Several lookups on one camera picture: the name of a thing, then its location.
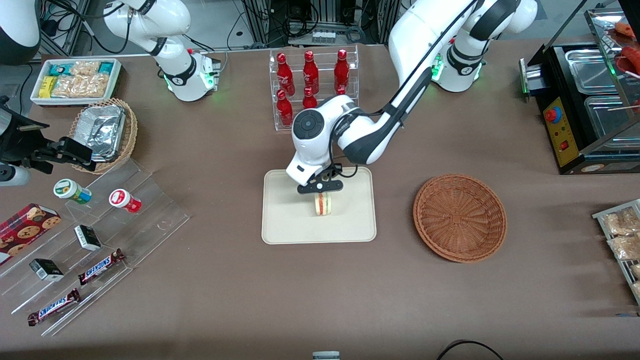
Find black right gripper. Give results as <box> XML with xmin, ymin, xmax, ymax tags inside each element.
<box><xmin>0</xmin><ymin>101</ymin><xmax>97</xmax><ymax>175</ymax></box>

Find triangular sandwich wedge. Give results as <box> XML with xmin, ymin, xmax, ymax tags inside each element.
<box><xmin>313</xmin><ymin>192</ymin><xmax>334</xmax><ymax>217</ymax></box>

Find cream rectangular serving tray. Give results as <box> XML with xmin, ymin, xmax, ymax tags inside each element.
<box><xmin>261</xmin><ymin>166</ymin><xmax>377</xmax><ymax>245</ymax></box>

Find light wicker basket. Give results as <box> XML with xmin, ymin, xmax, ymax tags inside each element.
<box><xmin>69</xmin><ymin>98</ymin><xmax>139</xmax><ymax>175</ymax></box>

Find brown round wicker basket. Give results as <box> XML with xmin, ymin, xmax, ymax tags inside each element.
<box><xmin>413</xmin><ymin>173</ymin><xmax>508</xmax><ymax>264</ymax></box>

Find green lidded yogurt cup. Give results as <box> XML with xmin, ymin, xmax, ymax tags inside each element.
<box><xmin>53</xmin><ymin>178</ymin><xmax>93</xmax><ymax>205</ymax></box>

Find stacked aluminium foil trays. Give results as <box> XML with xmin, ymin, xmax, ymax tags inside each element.
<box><xmin>77</xmin><ymin>104</ymin><xmax>126</xmax><ymax>161</ymax></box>

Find white plastic snack bin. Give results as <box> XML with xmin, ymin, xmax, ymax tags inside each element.
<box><xmin>30</xmin><ymin>58</ymin><xmax>124</xmax><ymax>107</ymax></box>

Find clear rice cracker bag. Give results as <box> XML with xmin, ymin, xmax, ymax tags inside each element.
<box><xmin>69</xmin><ymin>60</ymin><xmax>102</xmax><ymax>79</ymax></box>
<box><xmin>52</xmin><ymin>73</ymin><xmax>110</xmax><ymax>99</ymax></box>

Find red lidded yogurt cup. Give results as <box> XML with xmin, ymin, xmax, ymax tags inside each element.
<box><xmin>109</xmin><ymin>188</ymin><xmax>143</xmax><ymax>214</ymax></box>

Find yellow snack packet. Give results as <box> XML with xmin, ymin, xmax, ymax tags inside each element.
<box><xmin>39</xmin><ymin>75</ymin><xmax>59</xmax><ymax>99</ymax></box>

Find clear acrylic bottle rack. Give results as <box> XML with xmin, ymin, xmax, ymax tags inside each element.
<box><xmin>269</xmin><ymin>45</ymin><xmax>360</xmax><ymax>132</ymax></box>

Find small black white carton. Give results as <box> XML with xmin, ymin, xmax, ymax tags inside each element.
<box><xmin>74</xmin><ymin>225</ymin><xmax>103</xmax><ymax>252</ymax></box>
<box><xmin>29</xmin><ymin>258</ymin><xmax>65</xmax><ymax>282</ymax></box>

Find red tartan cookie box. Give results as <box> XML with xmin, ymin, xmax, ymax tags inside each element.
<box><xmin>0</xmin><ymin>203</ymin><xmax>62</xmax><ymax>266</ymax></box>

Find clear acrylic stepped stand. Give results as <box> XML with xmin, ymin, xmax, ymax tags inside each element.
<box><xmin>0</xmin><ymin>159</ymin><xmax>191</xmax><ymax>337</ymax></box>

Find Snickers chocolate bar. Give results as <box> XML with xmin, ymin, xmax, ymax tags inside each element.
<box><xmin>27</xmin><ymin>288</ymin><xmax>81</xmax><ymax>327</ymax></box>
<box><xmin>77</xmin><ymin>248</ymin><xmax>126</xmax><ymax>286</ymax></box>

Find black food warmer machine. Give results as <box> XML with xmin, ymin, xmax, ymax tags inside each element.
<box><xmin>519</xmin><ymin>42</ymin><xmax>640</xmax><ymax>176</ymax></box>

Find steel food pan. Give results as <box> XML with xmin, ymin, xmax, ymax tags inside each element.
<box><xmin>564</xmin><ymin>49</ymin><xmax>618</xmax><ymax>95</ymax></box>
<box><xmin>584</xmin><ymin>94</ymin><xmax>640</xmax><ymax>137</ymax></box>

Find steel display shelf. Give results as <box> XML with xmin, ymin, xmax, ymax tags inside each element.
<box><xmin>584</xmin><ymin>7</ymin><xmax>640</xmax><ymax>62</ymax></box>

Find red sausage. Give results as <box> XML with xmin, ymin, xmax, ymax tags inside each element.
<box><xmin>620</xmin><ymin>45</ymin><xmax>640</xmax><ymax>76</ymax></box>

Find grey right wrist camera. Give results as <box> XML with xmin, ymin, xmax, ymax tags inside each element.
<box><xmin>0</xmin><ymin>165</ymin><xmax>32</xmax><ymax>187</ymax></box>

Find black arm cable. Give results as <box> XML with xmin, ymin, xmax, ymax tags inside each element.
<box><xmin>327</xmin><ymin>0</ymin><xmax>483</xmax><ymax>180</ymax></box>

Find black floor cable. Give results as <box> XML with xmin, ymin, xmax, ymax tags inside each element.
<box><xmin>436</xmin><ymin>339</ymin><xmax>506</xmax><ymax>360</ymax></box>

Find grey wire rack tray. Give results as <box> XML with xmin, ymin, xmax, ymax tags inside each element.
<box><xmin>592</xmin><ymin>199</ymin><xmax>640</xmax><ymax>307</ymax></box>

